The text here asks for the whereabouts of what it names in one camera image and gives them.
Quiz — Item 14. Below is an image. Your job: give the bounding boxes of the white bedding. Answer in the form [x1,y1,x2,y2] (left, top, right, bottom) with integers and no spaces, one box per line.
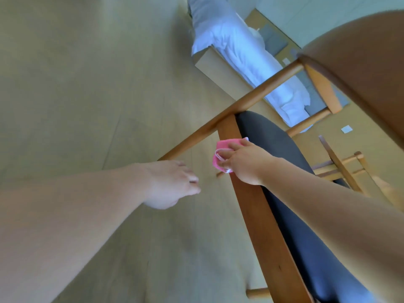
[188,0,312,127]

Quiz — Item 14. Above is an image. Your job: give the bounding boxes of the light wooden bed frame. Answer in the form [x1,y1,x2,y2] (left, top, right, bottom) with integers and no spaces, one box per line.
[194,47,289,127]

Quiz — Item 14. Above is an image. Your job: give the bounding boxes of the pink cleaning cloth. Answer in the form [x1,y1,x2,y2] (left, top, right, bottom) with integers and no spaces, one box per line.
[212,137,250,174]

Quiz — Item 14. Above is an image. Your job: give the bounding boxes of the person's right hand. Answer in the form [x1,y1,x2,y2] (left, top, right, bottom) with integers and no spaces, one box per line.
[217,140,282,186]

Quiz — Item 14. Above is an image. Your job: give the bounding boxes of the person's left forearm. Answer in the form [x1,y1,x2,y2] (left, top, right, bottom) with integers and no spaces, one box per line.
[0,162,153,303]

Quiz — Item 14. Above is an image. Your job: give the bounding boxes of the slender wooden chair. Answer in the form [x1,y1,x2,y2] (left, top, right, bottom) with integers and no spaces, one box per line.
[311,135,404,213]

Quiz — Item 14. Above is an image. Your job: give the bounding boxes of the dark grey seat cushion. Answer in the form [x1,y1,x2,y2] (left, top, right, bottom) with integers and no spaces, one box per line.
[235,110,381,303]

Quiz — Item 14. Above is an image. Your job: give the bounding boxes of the person's right forearm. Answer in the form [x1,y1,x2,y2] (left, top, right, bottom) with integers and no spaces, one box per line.
[258,157,404,303]

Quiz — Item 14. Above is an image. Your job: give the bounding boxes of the person's left hand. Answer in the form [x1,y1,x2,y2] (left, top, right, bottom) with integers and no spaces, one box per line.
[143,160,202,210]

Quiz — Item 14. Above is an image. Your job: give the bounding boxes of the grey rug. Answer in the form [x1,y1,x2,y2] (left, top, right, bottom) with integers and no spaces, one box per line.
[259,23,351,116]

